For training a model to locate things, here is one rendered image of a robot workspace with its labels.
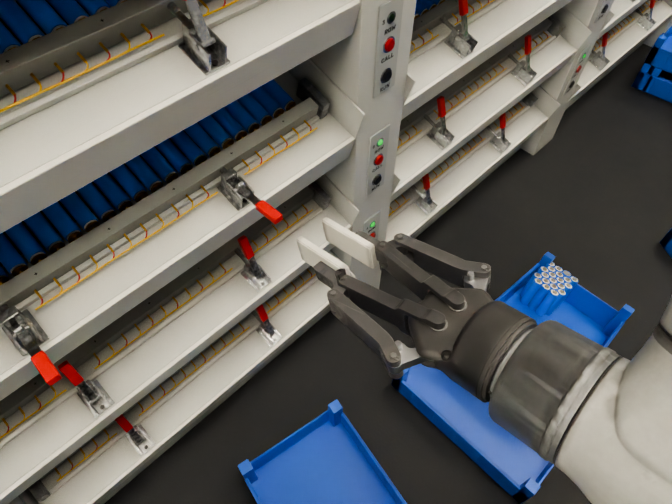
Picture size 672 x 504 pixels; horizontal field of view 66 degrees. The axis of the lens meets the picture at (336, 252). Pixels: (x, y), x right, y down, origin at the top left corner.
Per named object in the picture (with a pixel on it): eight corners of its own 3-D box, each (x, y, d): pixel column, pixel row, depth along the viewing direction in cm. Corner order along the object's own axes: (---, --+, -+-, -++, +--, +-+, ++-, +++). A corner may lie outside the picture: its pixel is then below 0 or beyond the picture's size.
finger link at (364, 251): (369, 248, 49) (374, 244, 50) (320, 220, 53) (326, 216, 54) (373, 270, 51) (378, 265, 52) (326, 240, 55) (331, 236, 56)
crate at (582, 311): (530, 276, 117) (547, 250, 111) (613, 334, 108) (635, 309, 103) (459, 339, 98) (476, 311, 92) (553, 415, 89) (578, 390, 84)
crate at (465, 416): (581, 422, 98) (598, 408, 91) (519, 505, 89) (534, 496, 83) (454, 321, 110) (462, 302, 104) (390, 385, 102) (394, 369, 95)
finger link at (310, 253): (353, 286, 50) (348, 291, 50) (306, 255, 54) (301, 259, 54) (348, 265, 48) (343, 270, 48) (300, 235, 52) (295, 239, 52)
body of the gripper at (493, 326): (481, 427, 41) (393, 361, 46) (541, 356, 44) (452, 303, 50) (484, 376, 35) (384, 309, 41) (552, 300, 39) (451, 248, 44)
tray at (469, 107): (565, 64, 117) (606, 15, 105) (384, 207, 93) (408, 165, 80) (500, 7, 121) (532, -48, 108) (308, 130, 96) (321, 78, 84)
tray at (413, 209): (539, 128, 133) (571, 92, 120) (377, 266, 108) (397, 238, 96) (482, 76, 136) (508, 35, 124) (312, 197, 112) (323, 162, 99)
